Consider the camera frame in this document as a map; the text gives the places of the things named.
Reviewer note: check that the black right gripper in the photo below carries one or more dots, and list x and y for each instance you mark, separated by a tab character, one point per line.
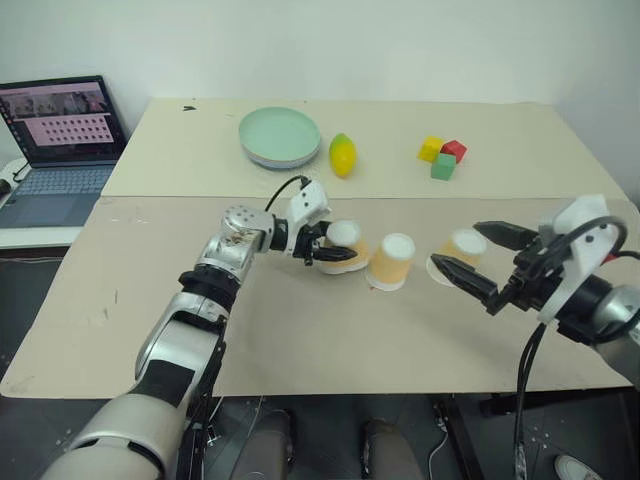
537	280

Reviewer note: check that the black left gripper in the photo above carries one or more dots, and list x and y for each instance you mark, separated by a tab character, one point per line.
302	241

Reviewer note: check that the orange paper cup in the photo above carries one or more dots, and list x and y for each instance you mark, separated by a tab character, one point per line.
361	249
467	242
392	262

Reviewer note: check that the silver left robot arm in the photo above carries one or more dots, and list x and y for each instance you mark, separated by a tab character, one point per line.
165	340

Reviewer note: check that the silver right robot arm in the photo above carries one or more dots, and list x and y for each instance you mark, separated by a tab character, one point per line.
617	315

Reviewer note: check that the yellow green mango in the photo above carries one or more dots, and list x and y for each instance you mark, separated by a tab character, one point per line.
343	155

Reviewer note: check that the pale lavender plate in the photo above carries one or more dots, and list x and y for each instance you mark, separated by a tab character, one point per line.
280	164

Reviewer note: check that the green wooden cube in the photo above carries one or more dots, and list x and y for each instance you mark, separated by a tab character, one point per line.
444	167

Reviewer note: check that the red wooden cube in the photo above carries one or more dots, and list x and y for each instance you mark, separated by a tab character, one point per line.
455	150

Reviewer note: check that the mint green plate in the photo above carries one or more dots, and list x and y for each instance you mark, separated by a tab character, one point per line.
278	131

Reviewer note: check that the yellow wooden cube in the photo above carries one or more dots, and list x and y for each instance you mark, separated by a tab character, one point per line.
430	149

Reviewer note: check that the grey rounded shape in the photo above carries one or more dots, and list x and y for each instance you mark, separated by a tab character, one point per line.
267	445
392	450

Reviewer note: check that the white shoe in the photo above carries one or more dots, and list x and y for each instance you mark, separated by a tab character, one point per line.
575	467

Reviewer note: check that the blue grey laptop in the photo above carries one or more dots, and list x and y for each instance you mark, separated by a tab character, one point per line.
65	185

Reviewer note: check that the black computer mouse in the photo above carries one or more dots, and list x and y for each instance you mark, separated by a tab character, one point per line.
3	187

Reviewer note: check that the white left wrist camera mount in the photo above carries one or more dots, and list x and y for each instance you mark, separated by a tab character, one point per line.
309	202

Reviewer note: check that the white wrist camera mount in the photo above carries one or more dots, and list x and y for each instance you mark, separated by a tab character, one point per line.
582	260
309	202

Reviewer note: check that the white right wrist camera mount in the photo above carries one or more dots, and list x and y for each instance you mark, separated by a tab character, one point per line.
582	260

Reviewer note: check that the black table frame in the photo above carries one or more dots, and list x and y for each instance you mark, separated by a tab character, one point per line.
550	402

